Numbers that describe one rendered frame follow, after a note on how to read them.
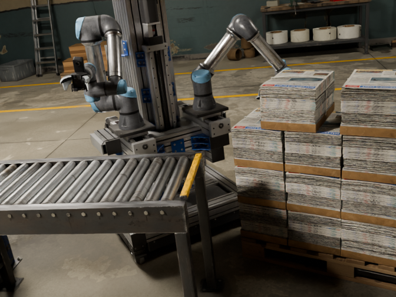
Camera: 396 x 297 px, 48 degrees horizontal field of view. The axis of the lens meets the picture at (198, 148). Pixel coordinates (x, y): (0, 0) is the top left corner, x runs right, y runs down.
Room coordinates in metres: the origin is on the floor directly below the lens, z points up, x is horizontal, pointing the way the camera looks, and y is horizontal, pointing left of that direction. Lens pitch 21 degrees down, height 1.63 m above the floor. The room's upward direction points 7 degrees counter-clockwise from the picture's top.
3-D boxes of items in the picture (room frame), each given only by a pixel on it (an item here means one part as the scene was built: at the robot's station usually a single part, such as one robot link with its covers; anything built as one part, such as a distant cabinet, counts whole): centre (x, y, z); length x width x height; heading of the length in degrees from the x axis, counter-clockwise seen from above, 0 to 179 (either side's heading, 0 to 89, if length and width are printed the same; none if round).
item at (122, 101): (2.55, 0.38, 0.98); 0.13 x 0.12 x 0.14; 89
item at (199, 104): (2.76, -0.07, 0.87); 0.15 x 0.15 x 0.10
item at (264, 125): (2.18, -0.50, 0.86); 0.29 x 0.16 x 0.04; 59
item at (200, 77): (2.77, -0.07, 0.98); 0.13 x 0.12 x 0.14; 2
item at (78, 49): (8.61, 1.70, 0.28); 1.20 x 0.83 x 0.57; 79
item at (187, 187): (1.79, 0.04, 0.81); 0.43 x 0.03 x 0.02; 169
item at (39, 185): (1.94, 0.75, 0.77); 0.47 x 0.05 x 0.05; 169
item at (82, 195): (1.89, 0.50, 0.77); 0.47 x 0.05 x 0.05; 169
